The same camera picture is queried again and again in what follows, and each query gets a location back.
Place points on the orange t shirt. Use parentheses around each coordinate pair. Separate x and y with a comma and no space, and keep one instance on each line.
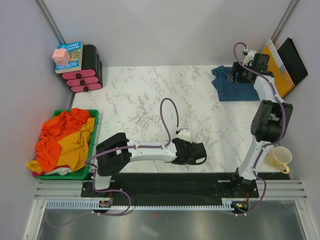
(60,126)

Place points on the white red t shirt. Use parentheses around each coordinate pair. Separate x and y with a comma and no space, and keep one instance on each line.
(62,171)

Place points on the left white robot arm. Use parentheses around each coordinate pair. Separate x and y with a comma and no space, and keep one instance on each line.
(113,154)

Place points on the pink cube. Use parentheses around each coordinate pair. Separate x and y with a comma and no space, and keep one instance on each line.
(61,57)

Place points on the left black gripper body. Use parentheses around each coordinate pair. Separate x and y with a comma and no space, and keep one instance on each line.
(191,162)

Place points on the black folder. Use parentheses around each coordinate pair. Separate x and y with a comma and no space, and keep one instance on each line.
(292,61)

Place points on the yellow t shirt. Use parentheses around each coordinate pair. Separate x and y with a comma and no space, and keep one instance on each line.
(70,151)

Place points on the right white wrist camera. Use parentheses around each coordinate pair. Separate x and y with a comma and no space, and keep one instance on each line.
(248,56)

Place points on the pink black drawer unit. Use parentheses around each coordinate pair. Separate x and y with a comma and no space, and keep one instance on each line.
(90,77)

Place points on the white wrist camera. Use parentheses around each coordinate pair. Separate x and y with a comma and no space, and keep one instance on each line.
(248,56)
(184,134)

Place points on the blue t shirt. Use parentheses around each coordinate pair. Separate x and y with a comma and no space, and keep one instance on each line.
(232,91)

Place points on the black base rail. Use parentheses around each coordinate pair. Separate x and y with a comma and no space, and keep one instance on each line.
(175,188)

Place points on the white slotted cable duct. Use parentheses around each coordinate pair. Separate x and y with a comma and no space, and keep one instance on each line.
(95,204)

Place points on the blue storey treehouse book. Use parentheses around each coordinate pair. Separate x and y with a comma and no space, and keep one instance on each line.
(75,51)

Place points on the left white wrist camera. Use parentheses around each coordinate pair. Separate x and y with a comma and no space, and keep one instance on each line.
(184,134)

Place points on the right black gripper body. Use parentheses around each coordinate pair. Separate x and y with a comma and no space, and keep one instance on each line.
(242,75)

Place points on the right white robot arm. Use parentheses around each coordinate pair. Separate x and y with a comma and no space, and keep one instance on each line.
(273,115)

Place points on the orange folder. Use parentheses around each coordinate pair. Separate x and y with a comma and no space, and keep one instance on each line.
(283,81)

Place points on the yellow mug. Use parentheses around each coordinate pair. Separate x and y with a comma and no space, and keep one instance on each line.
(279,158)

